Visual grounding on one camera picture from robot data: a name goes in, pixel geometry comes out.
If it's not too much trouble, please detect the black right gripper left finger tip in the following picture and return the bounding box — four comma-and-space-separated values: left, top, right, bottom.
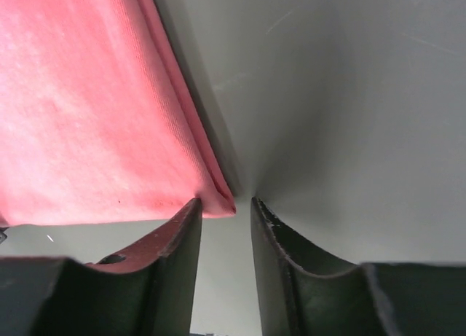
1, 198, 202, 335

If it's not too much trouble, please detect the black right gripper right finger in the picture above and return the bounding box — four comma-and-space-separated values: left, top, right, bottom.
250, 198, 465, 335

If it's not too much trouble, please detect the salmon pink t-shirt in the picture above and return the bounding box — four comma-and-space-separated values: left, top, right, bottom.
1, 0, 236, 227

